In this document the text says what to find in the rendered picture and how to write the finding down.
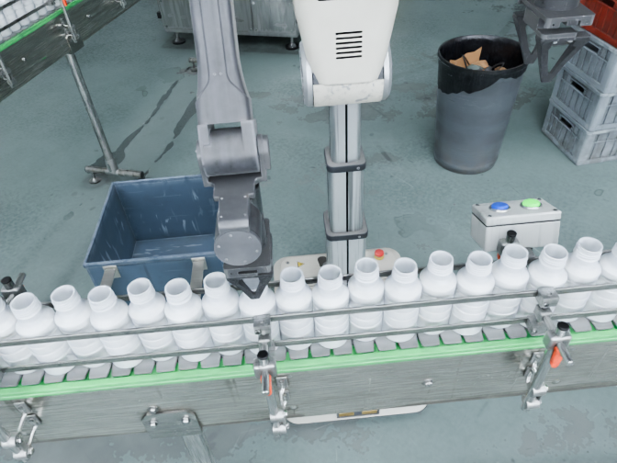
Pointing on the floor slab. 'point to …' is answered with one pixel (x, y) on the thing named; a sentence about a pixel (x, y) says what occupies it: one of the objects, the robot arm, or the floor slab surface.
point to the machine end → (181, 23)
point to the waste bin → (475, 102)
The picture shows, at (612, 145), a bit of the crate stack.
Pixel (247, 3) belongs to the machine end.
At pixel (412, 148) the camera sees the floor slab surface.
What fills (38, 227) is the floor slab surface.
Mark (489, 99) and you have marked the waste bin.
